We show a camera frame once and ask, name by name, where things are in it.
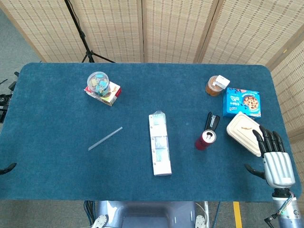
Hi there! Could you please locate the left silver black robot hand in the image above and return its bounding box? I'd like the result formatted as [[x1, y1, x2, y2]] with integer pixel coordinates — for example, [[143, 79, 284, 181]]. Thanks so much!
[[0, 162, 17, 175]]

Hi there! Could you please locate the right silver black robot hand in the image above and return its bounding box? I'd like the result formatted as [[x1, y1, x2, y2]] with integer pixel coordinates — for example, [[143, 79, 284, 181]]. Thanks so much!
[[244, 125, 296, 190]]

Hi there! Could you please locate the red soda can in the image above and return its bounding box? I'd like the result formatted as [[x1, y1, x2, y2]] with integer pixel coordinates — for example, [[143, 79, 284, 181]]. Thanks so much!
[[195, 130, 216, 151]]

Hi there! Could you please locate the clear plastic straw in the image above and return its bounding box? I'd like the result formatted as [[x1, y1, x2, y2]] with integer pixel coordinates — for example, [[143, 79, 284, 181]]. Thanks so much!
[[88, 126, 124, 152]]

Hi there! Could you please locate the long white packet strip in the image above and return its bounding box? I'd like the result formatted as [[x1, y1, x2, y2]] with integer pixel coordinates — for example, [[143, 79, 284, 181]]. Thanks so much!
[[148, 110, 172, 177]]

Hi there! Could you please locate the cream lidded food container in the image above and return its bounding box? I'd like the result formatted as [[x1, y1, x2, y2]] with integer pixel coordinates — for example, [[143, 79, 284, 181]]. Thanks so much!
[[226, 111, 268, 157]]

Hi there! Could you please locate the blue table mat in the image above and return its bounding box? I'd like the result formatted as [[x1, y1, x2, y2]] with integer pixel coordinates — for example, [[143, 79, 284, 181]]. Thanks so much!
[[0, 62, 302, 202]]

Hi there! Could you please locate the black equipment pile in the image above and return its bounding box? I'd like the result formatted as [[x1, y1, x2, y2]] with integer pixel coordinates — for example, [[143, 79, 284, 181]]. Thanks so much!
[[0, 71, 19, 124]]

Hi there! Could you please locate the blue cookie box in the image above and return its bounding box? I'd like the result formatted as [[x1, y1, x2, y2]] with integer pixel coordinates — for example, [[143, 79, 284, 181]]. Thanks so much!
[[222, 87, 262, 119]]

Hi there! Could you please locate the black stapler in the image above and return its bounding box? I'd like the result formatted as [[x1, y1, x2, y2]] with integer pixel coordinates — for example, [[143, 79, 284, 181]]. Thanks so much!
[[203, 111, 221, 132]]

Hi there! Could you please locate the clear jar of rubber bands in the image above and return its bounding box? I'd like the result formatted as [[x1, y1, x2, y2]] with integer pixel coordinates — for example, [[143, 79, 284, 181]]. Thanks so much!
[[205, 75, 225, 97]]

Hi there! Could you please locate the small white box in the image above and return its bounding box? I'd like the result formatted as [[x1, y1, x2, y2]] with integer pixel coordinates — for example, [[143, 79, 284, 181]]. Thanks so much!
[[213, 75, 231, 90]]

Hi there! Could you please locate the clear jar of binder clips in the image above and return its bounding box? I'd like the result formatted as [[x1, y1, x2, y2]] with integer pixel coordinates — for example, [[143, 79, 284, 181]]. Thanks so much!
[[86, 71, 111, 98]]

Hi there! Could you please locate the red white carton box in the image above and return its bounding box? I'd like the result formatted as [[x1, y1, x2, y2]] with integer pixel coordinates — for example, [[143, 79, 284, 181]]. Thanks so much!
[[84, 81, 122, 107]]

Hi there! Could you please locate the blue-grey robot torso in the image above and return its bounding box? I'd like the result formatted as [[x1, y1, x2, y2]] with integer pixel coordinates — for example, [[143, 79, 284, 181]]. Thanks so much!
[[91, 200, 209, 228]]

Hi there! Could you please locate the black tripod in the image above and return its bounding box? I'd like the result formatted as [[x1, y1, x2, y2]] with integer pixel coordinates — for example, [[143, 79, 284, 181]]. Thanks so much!
[[63, 0, 116, 64]]

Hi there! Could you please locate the bamboo folding screen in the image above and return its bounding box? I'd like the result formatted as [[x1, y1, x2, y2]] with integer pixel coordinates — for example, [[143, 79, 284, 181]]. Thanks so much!
[[0, 0, 304, 205]]

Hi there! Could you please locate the black cable bundle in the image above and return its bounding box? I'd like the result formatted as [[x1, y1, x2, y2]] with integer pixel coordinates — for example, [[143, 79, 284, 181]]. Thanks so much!
[[83, 200, 95, 226]]

